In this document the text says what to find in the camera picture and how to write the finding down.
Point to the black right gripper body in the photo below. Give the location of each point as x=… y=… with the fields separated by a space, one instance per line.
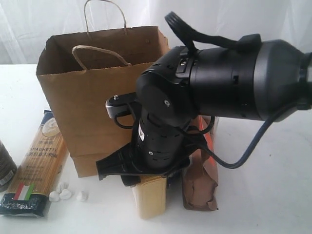
x=156 y=148

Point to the brown orange paper pouch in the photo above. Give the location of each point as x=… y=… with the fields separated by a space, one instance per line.
x=200 y=182

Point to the brown paper bag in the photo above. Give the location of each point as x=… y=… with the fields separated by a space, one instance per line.
x=78 y=72

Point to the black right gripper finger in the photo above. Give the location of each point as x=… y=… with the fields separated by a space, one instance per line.
x=130 y=180
x=113 y=165

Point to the white candy piece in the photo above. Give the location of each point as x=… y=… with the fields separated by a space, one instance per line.
x=82 y=196
x=65 y=194
x=54 y=196
x=61 y=186

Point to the yellow box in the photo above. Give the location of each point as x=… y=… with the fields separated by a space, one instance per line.
x=150 y=196

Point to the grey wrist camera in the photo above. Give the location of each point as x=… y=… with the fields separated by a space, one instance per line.
x=120 y=105

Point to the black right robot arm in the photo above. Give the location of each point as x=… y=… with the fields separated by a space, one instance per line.
x=252 y=79

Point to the spaghetti packet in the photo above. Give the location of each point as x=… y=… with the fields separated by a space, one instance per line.
x=38 y=174

